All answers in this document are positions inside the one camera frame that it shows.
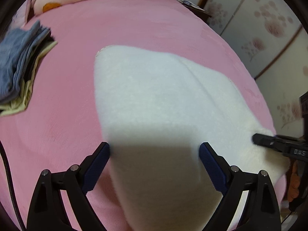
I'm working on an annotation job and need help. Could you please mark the black cable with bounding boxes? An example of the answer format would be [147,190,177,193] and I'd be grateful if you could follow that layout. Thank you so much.
[0,140,26,231]

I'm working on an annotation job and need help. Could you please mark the right hand orange glove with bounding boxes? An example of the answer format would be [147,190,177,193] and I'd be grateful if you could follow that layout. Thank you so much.
[287,161,301,202]

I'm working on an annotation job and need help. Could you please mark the folded black garment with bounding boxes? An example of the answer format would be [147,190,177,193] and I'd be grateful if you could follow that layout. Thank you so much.
[19,34,54,85]

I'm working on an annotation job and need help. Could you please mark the dark wooden nightstand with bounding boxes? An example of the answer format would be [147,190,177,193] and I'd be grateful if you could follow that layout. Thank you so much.
[186,7,211,23]

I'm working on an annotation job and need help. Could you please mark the floral sliding wardrobe door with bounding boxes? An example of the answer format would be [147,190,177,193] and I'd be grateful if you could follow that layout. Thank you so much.
[204,0,307,137]

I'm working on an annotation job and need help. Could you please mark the folded pale green garment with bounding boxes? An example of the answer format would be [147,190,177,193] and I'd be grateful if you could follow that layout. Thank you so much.
[1,41,57,117]

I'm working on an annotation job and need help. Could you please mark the pink bed sheet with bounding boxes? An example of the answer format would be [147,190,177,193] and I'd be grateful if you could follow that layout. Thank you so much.
[1,0,275,230]

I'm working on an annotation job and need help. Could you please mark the folded blue denim jeans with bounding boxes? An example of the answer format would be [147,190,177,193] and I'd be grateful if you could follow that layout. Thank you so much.
[1,21,51,104]

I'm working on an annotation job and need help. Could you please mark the papers on nightstand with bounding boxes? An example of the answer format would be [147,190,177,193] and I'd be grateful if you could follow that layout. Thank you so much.
[178,0,204,12]

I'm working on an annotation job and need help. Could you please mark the white fuzzy knit cardigan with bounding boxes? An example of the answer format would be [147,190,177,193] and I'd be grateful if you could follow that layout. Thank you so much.
[94,45,289,230]

